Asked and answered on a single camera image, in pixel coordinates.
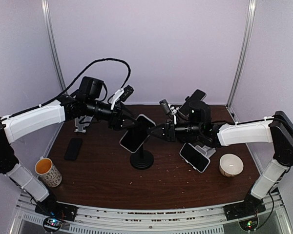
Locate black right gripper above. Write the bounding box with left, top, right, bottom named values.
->
left=147, top=119, right=202, bottom=143

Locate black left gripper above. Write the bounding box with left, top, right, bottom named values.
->
left=85, top=98, right=140, bottom=131

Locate smartphone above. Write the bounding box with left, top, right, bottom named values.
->
left=178, top=89, right=206, bottom=117
left=119, top=114, right=156, bottom=153
left=179, top=143, right=210, bottom=173

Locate white folding phone stand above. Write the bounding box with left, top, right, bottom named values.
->
left=74, top=116, right=93, bottom=133

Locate black smartphone no case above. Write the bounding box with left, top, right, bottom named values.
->
left=64, top=138, right=83, bottom=161

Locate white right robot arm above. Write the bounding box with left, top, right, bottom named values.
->
left=147, top=101, right=293, bottom=215

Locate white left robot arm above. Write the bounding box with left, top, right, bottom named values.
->
left=0, top=77, right=137, bottom=216

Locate black round-base stand front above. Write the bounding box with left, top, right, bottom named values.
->
left=130, top=145, right=154, bottom=170

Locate smartphone on white stand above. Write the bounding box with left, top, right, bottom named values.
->
left=179, top=143, right=210, bottom=173

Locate white folding stand right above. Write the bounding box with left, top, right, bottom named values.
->
left=195, top=145, right=216, bottom=158

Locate white ceramic bowl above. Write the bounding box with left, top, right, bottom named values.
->
left=219, top=154, right=244, bottom=178

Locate floral mug yellow inside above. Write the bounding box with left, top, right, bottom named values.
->
left=35, top=158, right=62, bottom=188

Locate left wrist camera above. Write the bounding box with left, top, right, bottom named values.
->
left=110, top=85, right=134, bottom=110

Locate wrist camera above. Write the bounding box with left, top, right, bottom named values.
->
left=110, top=85, right=134, bottom=110
left=159, top=99, right=179, bottom=124

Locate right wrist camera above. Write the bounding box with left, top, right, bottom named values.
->
left=159, top=99, right=179, bottom=124

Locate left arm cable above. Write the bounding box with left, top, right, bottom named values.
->
left=39, top=58, right=132, bottom=108

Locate front aluminium rail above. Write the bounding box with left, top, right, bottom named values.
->
left=8, top=192, right=293, bottom=234

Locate right aluminium frame post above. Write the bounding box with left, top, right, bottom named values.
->
left=226, top=0, right=257, bottom=109

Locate aluminium frame post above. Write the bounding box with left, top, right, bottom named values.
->
left=41, top=0, right=66, bottom=91
left=226, top=0, right=257, bottom=109

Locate left aluminium frame post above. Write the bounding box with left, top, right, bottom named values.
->
left=41, top=0, right=66, bottom=91

